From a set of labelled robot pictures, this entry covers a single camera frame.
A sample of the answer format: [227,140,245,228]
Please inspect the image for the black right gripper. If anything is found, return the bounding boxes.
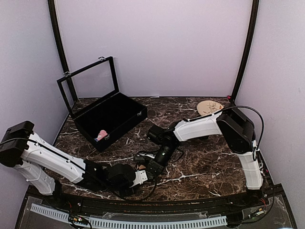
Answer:
[147,144,178,180]

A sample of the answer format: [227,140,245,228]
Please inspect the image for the brown argyle sock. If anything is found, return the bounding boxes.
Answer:
[136,163,146,171]

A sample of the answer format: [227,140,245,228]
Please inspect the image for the pink teal patterned sock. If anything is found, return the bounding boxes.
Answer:
[95,130,108,142]

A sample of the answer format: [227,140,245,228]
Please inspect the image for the black storage box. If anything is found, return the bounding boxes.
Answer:
[74,93,147,152]

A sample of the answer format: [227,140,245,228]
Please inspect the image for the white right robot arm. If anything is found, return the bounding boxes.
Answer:
[147,106,264,207]

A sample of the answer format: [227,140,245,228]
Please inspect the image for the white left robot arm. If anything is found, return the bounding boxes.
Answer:
[0,121,156,208]

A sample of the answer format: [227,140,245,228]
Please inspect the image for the black box glass lid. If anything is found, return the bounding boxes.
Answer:
[57,56,119,119]

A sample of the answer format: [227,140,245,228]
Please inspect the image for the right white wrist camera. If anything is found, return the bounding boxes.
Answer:
[134,153,155,160]

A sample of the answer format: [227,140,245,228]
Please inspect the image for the white slotted cable duct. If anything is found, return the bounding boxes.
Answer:
[30,204,227,229]

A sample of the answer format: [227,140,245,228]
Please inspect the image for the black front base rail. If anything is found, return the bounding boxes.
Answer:
[23,185,284,215]

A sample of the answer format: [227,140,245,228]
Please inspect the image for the left black frame post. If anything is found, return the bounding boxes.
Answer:
[47,0,72,79]

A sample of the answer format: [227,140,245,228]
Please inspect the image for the black frame post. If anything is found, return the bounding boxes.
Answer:
[47,0,72,79]
[230,0,260,103]

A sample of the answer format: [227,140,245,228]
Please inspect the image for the right black frame post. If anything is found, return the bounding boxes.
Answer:
[230,0,260,103]

